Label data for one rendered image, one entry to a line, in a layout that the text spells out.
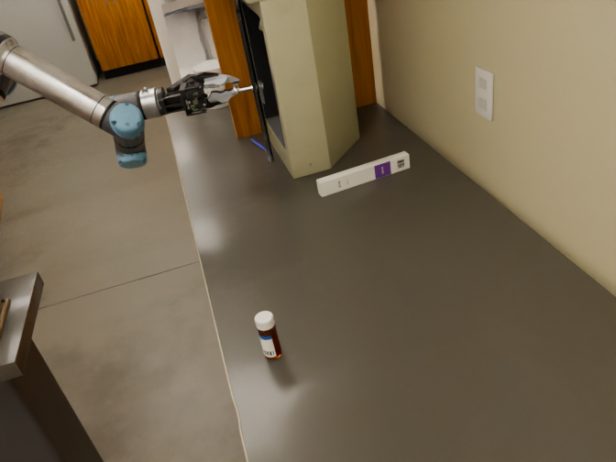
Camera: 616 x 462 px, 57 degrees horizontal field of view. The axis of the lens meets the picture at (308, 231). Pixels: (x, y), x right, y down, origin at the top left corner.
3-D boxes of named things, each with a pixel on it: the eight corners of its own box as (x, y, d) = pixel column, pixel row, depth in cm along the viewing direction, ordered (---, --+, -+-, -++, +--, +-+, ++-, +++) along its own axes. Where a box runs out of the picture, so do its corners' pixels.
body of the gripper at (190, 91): (209, 113, 148) (163, 122, 148) (209, 102, 155) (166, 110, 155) (202, 84, 144) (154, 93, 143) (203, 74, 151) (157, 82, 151)
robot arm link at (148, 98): (150, 113, 155) (140, 83, 150) (167, 109, 155) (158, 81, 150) (147, 123, 148) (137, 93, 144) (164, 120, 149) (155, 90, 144)
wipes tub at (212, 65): (233, 93, 225) (224, 55, 217) (238, 104, 214) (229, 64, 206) (200, 101, 223) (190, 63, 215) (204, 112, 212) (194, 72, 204)
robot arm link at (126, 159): (115, 157, 139) (108, 115, 141) (117, 171, 149) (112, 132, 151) (148, 154, 141) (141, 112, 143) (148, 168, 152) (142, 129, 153)
